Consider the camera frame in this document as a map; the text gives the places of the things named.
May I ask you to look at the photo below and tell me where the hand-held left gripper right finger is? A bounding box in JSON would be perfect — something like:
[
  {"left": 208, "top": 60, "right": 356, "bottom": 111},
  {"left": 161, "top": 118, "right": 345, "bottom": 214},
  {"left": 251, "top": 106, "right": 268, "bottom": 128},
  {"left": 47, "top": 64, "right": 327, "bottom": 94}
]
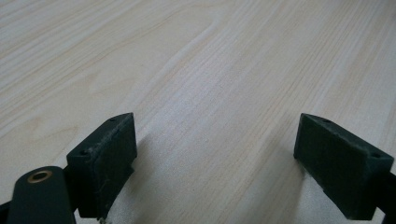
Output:
[{"left": 293, "top": 112, "right": 396, "bottom": 221}]

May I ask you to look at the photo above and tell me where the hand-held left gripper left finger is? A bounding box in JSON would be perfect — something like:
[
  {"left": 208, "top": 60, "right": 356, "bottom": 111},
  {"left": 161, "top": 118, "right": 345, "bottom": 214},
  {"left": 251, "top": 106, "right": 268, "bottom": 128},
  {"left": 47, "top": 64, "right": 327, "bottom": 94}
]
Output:
[{"left": 64, "top": 112, "right": 138, "bottom": 221}]

